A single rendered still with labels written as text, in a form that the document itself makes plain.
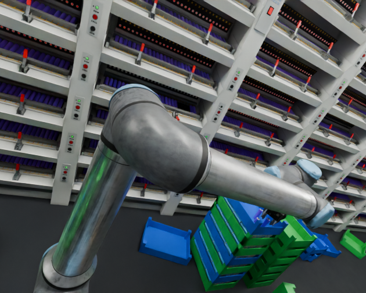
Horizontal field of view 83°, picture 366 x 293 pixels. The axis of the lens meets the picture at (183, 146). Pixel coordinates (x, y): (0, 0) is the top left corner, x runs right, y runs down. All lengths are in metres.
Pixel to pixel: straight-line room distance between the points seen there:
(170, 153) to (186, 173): 0.04
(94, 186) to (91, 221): 0.10
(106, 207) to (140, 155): 0.24
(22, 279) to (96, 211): 0.74
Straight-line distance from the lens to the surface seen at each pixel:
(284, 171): 0.80
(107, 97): 1.09
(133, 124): 0.33
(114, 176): 0.48
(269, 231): 1.14
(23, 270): 1.26
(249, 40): 1.17
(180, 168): 0.32
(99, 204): 0.53
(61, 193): 1.42
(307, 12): 1.60
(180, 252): 1.45
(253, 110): 1.31
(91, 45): 1.03
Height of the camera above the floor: 1.08
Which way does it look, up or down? 24 degrees down
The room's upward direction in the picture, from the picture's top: 25 degrees clockwise
